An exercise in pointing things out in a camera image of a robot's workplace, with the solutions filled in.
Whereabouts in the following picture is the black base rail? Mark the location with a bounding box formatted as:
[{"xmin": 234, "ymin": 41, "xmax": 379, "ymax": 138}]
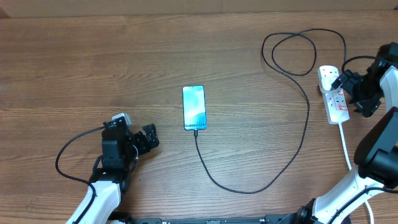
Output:
[{"xmin": 105, "ymin": 213, "xmax": 295, "ymax": 224}]

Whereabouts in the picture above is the white USB wall charger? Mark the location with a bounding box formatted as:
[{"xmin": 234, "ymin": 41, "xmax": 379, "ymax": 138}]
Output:
[{"xmin": 319, "ymin": 77, "xmax": 341, "ymax": 94}]

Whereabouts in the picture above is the Samsung Galaxy smartphone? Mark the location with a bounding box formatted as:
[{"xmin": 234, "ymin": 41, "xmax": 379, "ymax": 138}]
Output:
[{"xmin": 182, "ymin": 85, "xmax": 207, "ymax": 131}]

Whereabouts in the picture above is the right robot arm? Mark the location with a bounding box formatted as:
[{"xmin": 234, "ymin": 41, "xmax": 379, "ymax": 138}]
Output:
[{"xmin": 280, "ymin": 42, "xmax": 397, "ymax": 223}]

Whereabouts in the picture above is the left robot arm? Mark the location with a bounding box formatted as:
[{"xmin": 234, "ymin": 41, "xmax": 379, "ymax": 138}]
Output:
[{"xmin": 67, "ymin": 117, "xmax": 159, "ymax": 223}]

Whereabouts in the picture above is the white power strip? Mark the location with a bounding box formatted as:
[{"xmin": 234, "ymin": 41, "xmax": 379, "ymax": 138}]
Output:
[{"xmin": 317, "ymin": 65, "xmax": 349, "ymax": 124}]

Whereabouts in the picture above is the black USB charging cable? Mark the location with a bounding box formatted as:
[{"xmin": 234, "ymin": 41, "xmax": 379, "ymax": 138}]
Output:
[{"xmin": 193, "ymin": 28, "xmax": 347, "ymax": 195}]

